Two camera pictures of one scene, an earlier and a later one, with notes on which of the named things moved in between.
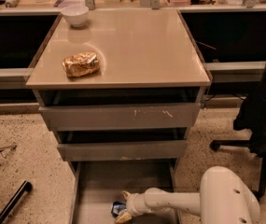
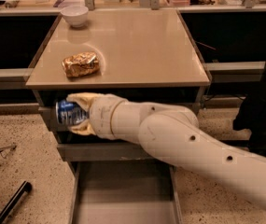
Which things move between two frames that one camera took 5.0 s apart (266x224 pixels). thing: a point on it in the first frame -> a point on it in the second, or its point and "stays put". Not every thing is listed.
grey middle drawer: (120, 145) stays put
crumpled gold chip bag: (81, 63) stays put
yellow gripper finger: (125, 194) -> (85, 99)
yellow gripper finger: (123, 217) -> (83, 128)
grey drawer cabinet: (121, 89) stays put
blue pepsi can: (118, 207) -> (69, 113)
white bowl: (76, 14) stays put
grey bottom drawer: (94, 186) stays put
